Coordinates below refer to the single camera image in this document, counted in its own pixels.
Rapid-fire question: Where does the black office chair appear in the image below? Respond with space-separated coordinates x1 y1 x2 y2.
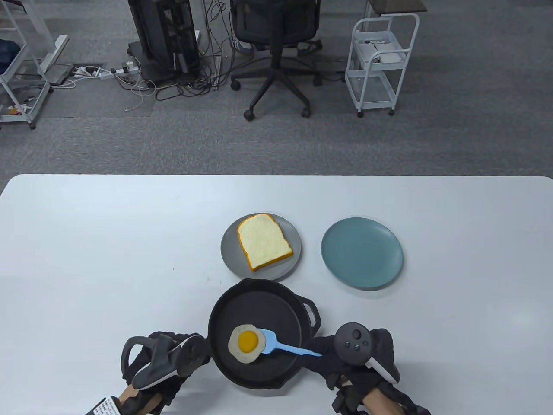
230 0 324 121

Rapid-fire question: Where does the person's left hand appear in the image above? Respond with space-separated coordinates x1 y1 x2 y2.
122 331 213 411

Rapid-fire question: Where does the white rolling cart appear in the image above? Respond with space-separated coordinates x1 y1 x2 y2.
345 13 420 118

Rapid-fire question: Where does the white power strip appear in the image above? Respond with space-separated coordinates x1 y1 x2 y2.
99 61 141 80

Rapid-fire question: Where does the dark blue bag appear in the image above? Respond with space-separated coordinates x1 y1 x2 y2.
0 39 21 75

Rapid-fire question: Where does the light blue dessert shovel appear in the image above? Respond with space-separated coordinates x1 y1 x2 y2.
257 329 323 358

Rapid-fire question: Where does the person's left forearm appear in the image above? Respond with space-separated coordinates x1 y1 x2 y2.
117 383 162 415

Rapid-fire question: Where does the tangle of black cables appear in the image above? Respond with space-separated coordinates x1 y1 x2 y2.
153 0 242 102

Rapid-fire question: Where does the person's right forearm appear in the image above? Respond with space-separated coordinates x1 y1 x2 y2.
361 387 407 415

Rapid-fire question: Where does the brown side table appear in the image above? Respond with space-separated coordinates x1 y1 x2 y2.
366 0 428 14

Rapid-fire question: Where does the white desk leg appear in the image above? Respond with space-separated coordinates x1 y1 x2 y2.
26 0 70 72

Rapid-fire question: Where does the black labelled wrist module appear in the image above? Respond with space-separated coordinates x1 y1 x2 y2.
84 397 124 415

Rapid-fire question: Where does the toast slice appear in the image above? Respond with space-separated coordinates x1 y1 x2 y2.
237 214 294 273

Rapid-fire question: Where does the black cast iron skillet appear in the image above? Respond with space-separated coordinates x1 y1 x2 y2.
207 279 321 390

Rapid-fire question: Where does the black computer tower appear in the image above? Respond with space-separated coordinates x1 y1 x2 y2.
127 0 203 86

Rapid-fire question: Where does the white device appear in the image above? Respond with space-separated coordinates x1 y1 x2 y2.
361 40 411 64

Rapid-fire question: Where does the teal plate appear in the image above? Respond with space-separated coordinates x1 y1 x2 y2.
321 217 404 291

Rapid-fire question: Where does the dark grey tracking controller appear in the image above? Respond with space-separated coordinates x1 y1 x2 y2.
120 334 207 390
334 322 400 384

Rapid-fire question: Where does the white cable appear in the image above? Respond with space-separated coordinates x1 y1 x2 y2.
124 78 157 113

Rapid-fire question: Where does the fried egg slice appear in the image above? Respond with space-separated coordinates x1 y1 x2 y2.
228 324 265 364

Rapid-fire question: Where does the grey plate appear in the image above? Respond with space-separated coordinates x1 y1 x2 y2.
221 213 302 285

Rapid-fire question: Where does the white metal rack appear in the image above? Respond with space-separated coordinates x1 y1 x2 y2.
0 0 55 130

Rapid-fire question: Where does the person's right hand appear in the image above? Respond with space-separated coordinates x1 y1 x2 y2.
302 329 417 415

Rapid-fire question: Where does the black floor outlet box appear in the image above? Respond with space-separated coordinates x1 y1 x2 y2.
52 64 106 85

